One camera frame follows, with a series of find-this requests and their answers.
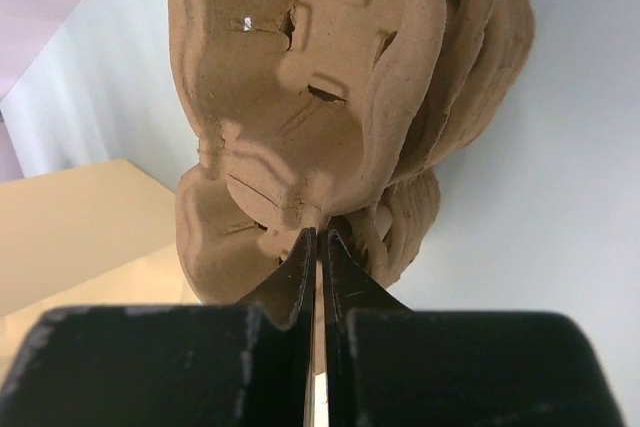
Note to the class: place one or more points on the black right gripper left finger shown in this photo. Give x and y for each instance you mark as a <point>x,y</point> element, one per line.
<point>273,336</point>

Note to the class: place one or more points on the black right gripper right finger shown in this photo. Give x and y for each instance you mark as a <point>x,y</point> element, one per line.
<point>369,338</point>

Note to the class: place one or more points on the cream paper takeout bag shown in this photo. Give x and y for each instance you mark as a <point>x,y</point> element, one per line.
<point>108,223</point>

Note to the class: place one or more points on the brown pulp two-cup carrier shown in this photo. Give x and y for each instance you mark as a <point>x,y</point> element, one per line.
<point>300,109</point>

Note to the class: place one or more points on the brown pulp cup carrier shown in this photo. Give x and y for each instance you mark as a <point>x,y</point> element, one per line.
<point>485,46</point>

